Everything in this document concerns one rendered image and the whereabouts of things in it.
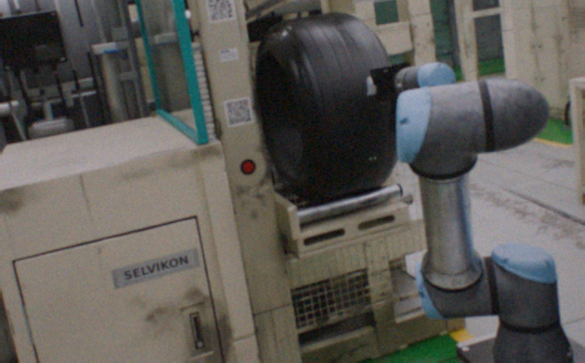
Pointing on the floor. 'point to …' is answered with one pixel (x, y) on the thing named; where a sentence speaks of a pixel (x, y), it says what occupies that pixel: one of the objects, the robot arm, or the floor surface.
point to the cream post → (247, 236)
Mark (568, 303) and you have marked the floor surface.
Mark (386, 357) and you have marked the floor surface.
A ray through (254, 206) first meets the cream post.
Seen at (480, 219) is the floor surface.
